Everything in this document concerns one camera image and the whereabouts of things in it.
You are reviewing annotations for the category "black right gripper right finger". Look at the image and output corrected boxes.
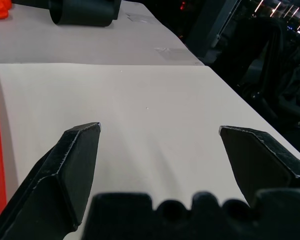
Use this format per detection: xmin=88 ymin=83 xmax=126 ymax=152
xmin=218 ymin=125 xmax=300 ymax=208

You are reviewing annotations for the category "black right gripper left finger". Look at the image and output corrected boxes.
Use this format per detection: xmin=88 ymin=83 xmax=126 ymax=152
xmin=0 ymin=122 xmax=102 ymax=240

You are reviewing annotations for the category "black chair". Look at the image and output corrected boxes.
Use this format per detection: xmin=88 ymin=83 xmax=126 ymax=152
xmin=236 ymin=17 xmax=300 ymax=131

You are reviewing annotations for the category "clear tape patch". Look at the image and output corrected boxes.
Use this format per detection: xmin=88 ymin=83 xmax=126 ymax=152
xmin=154 ymin=47 xmax=191 ymax=60
xmin=125 ymin=12 xmax=158 ymax=25

